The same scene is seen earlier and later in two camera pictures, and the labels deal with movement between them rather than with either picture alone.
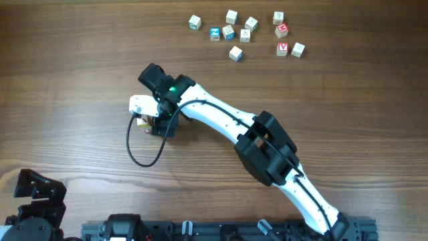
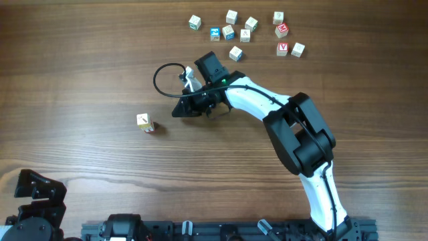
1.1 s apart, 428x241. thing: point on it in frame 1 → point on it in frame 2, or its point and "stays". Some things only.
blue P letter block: [235, 53] stays
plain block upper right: [278, 17] stays
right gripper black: [157, 122] → [190, 109]
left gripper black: [53, 208] stays
